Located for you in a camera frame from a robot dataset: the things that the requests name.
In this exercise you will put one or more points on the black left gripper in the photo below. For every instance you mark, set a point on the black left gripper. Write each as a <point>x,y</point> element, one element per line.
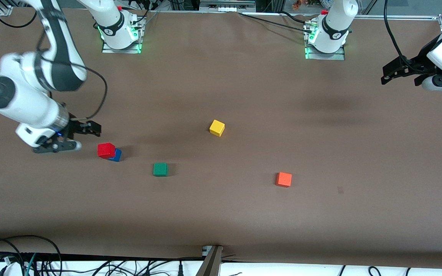
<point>419,63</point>

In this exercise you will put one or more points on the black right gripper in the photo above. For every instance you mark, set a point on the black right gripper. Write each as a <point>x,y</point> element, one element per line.
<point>74,127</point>

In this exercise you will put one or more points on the red wooden cube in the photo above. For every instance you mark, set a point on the red wooden cube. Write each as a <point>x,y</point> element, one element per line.
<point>106,150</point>

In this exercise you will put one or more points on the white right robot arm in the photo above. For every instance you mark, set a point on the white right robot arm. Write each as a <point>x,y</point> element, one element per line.
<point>25,103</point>

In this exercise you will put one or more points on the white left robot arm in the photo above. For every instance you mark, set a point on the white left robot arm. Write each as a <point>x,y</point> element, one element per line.
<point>336,27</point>

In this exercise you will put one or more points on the blue wooden cube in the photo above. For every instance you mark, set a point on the blue wooden cube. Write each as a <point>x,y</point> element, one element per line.
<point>117,156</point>

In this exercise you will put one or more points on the green wooden cube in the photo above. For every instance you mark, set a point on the green wooden cube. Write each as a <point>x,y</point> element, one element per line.
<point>160,170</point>

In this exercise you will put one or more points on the yellow wooden cube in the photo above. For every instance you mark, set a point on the yellow wooden cube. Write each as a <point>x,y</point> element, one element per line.
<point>216,127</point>

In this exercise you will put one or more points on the orange wooden cube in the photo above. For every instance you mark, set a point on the orange wooden cube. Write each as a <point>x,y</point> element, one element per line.
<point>284,179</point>

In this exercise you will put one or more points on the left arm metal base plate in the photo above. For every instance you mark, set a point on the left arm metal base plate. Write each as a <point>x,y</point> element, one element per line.
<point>324,56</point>

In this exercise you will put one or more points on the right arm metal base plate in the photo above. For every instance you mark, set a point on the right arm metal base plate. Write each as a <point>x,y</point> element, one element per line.
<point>138,42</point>

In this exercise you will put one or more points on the aluminium frame profile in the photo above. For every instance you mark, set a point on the aluminium frame profile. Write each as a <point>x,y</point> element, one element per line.
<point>226,5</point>

